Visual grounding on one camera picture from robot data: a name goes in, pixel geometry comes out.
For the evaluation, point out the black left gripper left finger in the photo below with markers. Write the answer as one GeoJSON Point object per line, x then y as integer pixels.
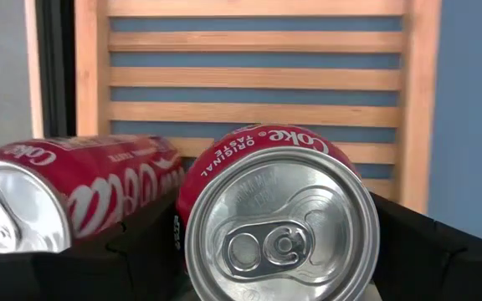
{"type": "Point", "coordinates": [98, 276]}

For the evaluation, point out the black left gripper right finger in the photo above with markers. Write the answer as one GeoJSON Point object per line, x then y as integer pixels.
{"type": "Point", "coordinates": [442, 271]}

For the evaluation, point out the red Coca-Cola can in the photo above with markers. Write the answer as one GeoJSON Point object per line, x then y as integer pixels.
{"type": "Point", "coordinates": [98, 175]}
{"type": "Point", "coordinates": [283, 209]}

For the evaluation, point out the wooden slatted shelf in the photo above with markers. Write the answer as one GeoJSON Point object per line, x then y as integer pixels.
{"type": "Point", "coordinates": [253, 77]}

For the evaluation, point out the black aluminium rig frame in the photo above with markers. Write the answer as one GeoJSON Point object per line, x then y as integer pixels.
{"type": "Point", "coordinates": [57, 62]}

